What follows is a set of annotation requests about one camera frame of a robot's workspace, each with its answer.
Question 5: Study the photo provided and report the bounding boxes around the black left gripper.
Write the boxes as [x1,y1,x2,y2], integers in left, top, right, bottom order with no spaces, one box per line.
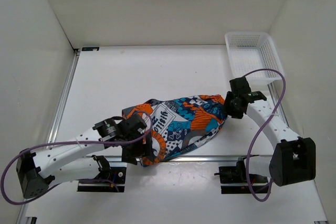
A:
[120,131,154,164]

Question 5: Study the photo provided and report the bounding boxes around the colourful patterned shorts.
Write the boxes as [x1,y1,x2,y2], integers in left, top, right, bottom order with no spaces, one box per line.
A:
[122,94,227,167]

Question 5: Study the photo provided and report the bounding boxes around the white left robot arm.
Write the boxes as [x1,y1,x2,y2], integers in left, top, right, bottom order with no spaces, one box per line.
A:
[16,114,153,199]

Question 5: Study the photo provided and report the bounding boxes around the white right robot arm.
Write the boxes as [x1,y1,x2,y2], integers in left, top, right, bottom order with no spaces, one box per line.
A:
[224,77,316,187]

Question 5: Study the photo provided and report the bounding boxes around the white plastic mesh basket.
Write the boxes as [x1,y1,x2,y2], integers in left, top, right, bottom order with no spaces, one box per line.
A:
[225,31,284,87]

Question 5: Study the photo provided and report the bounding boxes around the white front cover board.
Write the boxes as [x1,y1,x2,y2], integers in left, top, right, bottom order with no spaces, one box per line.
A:
[26,162,326,223]

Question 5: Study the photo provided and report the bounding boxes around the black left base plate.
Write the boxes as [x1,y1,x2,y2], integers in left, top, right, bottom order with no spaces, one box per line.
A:
[77,166,127,193]

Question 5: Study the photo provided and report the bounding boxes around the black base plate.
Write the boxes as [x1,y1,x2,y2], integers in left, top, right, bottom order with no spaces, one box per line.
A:
[214,166,269,195]
[77,166,127,193]

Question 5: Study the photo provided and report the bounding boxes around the aluminium table frame rail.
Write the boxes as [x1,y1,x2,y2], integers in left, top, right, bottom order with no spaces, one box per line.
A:
[15,47,329,224]

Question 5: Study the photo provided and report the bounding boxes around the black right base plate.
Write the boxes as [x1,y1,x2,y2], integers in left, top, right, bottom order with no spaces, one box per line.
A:
[214,166,269,195]

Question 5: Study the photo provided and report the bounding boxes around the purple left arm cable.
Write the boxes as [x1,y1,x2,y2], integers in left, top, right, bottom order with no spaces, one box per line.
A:
[1,111,153,205]

